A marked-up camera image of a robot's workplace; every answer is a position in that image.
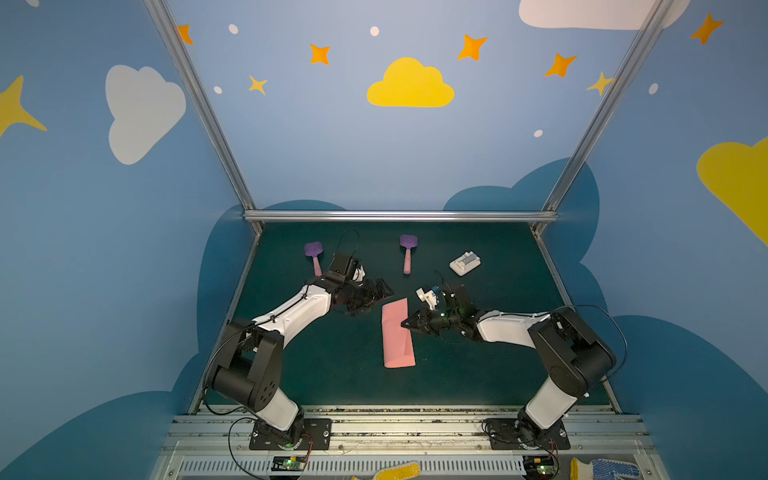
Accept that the aluminium frame post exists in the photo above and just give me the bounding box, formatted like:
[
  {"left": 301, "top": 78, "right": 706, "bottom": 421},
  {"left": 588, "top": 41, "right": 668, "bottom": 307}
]
[
  {"left": 532, "top": 0, "right": 675, "bottom": 239},
  {"left": 144, "top": 0, "right": 256, "bottom": 213}
]

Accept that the green circuit board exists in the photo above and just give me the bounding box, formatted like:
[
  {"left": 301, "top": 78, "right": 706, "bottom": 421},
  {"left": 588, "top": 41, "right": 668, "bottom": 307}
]
[
  {"left": 271, "top": 456, "right": 307, "bottom": 472},
  {"left": 523, "top": 456, "right": 559, "bottom": 480}
]

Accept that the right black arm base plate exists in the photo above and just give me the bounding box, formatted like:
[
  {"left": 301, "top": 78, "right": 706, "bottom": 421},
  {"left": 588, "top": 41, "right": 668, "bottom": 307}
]
[{"left": 482, "top": 418, "right": 571, "bottom": 450}]

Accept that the yellow glove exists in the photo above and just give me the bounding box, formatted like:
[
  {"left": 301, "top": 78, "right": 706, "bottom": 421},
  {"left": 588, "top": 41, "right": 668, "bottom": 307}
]
[{"left": 370, "top": 462, "right": 421, "bottom": 480}]

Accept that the horizontal aluminium frame bar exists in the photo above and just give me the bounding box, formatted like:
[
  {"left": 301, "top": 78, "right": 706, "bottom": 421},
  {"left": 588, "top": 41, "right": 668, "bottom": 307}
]
[{"left": 244, "top": 210, "right": 558, "bottom": 224}]

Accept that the left green circuit board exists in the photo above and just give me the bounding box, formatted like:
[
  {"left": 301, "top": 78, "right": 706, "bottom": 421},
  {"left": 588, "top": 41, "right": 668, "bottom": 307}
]
[{"left": 271, "top": 456, "right": 307, "bottom": 472}]

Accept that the left purple pink spatula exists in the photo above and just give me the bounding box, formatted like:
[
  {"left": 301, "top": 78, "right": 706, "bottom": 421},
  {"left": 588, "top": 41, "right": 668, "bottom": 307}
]
[{"left": 304, "top": 241, "right": 324, "bottom": 277}]

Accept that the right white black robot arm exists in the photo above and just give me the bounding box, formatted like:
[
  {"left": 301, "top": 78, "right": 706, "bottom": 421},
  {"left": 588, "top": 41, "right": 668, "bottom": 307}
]
[{"left": 401, "top": 284, "right": 617, "bottom": 449}]

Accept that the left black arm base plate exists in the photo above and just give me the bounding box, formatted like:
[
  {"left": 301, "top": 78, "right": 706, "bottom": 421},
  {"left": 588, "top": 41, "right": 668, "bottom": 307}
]
[{"left": 248, "top": 418, "right": 333, "bottom": 451}]

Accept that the white small plastic device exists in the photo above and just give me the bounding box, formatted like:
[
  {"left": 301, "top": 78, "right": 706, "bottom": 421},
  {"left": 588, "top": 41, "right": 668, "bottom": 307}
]
[{"left": 449, "top": 251, "right": 481, "bottom": 277}]

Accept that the purple pink spatula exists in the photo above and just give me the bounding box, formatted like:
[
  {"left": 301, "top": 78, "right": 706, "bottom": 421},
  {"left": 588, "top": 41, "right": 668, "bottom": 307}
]
[
  {"left": 304, "top": 241, "right": 324, "bottom": 277},
  {"left": 399, "top": 234, "right": 418, "bottom": 275}
]

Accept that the right green circuit board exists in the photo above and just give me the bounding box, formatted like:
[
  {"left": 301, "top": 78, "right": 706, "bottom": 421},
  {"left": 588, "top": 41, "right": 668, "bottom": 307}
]
[{"left": 523, "top": 456, "right": 559, "bottom": 480}]

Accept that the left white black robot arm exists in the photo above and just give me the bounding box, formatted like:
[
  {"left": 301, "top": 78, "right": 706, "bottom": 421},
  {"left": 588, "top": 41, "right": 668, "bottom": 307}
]
[{"left": 203, "top": 253, "right": 393, "bottom": 449}]

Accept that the blue white glove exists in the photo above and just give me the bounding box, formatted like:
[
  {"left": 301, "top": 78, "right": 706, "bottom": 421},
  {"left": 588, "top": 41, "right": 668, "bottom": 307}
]
[{"left": 569, "top": 458, "right": 641, "bottom": 480}]

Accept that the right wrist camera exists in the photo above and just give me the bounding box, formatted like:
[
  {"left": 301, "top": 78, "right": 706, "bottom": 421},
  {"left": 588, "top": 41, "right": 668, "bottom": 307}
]
[{"left": 416, "top": 286, "right": 441, "bottom": 311}]

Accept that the aluminium front rail base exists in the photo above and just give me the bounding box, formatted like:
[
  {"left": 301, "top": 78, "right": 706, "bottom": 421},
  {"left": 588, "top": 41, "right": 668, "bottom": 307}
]
[{"left": 151, "top": 405, "right": 669, "bottom": 479}]

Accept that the pink square paper sheet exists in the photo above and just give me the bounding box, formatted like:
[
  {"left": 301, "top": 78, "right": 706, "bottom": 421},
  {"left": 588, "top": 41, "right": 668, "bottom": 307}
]
[{"left": 381, "top": 299, "right": 416, "bottom": 369}]

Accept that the right aluminium frame post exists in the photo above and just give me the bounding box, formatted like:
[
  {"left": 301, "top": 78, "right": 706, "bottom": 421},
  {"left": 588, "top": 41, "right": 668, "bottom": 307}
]
[{"left": 532, "top": 0, "right": 675, "bottom": 239}]

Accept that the left aluminium frame post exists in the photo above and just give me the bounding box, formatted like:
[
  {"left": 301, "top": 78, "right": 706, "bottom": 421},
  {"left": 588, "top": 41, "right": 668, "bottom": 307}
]
[{"left": 144, "top": 0, "right": 256, "bottom": 213}]

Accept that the right purple pink spatula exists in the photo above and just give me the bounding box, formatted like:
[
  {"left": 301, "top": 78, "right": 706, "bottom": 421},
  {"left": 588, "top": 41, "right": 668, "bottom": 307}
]
[{"left": 399, "top": 234, "right": 418, "bottom": 275}]

